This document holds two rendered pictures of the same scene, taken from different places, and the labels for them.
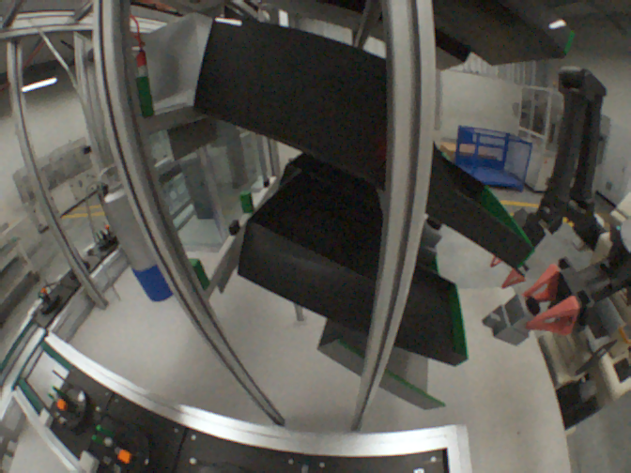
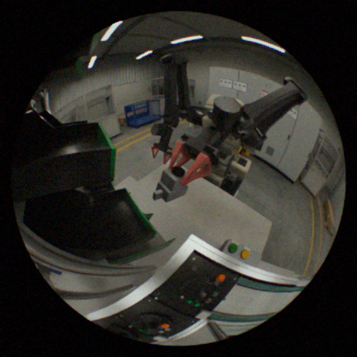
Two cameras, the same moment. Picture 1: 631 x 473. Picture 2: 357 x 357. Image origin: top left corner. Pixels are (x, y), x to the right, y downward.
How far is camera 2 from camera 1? 0.16 m
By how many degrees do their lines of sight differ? 47
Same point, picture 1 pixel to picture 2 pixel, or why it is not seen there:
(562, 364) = (215, 175)
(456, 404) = (182, 225)
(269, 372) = not seen: hidden behind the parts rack
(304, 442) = (144, 290)
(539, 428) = (226, 206)
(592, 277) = (208, 136)
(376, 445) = (166, 271)
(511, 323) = (170, 190)
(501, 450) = (218, 226)
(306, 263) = not seen: hidden behind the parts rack
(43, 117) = not seen: outside the picture
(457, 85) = (122, 91)
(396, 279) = (45, 256)
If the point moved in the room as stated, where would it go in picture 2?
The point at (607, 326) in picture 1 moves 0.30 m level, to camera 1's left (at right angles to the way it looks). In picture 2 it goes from (226, 151) to (213, 184)
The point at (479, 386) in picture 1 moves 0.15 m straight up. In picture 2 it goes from (185, 211) to (187, 195)
